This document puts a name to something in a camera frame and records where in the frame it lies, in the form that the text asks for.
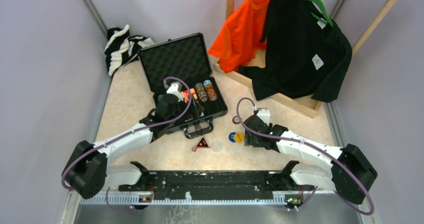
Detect orange boxed card deck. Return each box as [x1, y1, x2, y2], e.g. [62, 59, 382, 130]
[180, 88, 199, 104]

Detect orange black 100 chip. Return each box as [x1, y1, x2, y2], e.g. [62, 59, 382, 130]
[232, 116, 241, 125]

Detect black poker set case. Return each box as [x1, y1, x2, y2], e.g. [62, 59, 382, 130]
[137, 32, 228, 141]

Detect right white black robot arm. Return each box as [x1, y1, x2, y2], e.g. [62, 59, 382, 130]
[243, 108, 378, 205]

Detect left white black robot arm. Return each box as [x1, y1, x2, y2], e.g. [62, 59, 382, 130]
[61, 76, 195, 199]

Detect yellow big blind button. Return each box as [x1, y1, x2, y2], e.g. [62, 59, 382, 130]
[233, 132, 245, 143]

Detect blue small blind button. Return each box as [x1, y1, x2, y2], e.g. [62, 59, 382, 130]
[228, 132, 236, 143]

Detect clear dealer button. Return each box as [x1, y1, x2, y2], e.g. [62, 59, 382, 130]
[211, 140, 223, 153]

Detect green orange chip stack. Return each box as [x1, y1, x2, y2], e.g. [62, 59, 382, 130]
[195, 82, 209, 102]

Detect red yellow chip stack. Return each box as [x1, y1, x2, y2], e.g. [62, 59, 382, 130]
[203, 80, 218, 101]

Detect black red triangle token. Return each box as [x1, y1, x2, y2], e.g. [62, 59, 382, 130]
[195, 137, 211, 149]

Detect black white striped cloth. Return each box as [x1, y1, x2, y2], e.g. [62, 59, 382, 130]
[104, 24, 155, 77]

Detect orange t-shirt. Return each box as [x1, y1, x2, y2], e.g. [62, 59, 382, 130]
[207, 0, 270, 73]

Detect black t-shirt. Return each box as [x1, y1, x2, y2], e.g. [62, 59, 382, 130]
[238, 0, 353, 103]

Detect green clothes hanger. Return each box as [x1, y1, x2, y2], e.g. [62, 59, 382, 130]
[304, 0, 334, 27]

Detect aluminium frame rail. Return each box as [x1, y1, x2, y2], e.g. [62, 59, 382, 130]
[59, 169, 382, 224]

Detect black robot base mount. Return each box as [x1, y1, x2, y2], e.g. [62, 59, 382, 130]
[118, 161, 314, 201]

